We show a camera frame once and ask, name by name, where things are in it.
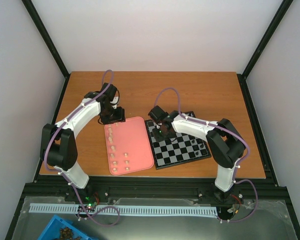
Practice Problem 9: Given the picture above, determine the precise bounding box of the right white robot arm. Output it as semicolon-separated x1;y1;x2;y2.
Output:
148;106;250;200

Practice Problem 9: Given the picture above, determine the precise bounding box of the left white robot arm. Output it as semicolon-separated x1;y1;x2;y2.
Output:
40;83;125;201

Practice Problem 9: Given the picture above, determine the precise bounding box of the left controller board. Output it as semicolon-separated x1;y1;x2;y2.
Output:
84;192;100;210

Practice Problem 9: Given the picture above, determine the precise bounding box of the controller board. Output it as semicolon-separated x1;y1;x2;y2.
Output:
84;192;100;210
227;194;242;218

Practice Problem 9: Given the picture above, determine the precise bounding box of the right controller board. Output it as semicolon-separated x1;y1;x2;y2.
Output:
227;194;242;218

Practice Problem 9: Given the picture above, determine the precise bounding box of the black white chessboard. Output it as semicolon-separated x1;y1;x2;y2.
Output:
145;120;212;170

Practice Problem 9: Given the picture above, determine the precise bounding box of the pink plastic tray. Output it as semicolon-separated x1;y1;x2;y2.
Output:
104;116;154;176

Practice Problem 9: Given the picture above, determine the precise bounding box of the blue plastic bin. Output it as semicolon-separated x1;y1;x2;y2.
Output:
37;215;97;240

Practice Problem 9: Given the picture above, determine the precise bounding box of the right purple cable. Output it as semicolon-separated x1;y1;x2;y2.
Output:
154;87;259;224

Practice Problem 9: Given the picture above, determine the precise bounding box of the purple cable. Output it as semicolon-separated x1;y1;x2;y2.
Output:
43;69;121;226
154;87;259;224

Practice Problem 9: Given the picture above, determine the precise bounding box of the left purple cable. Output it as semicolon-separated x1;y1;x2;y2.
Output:
43;69;121;226

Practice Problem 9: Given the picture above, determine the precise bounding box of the light blue cable duct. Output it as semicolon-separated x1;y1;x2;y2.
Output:
28;203;218;218

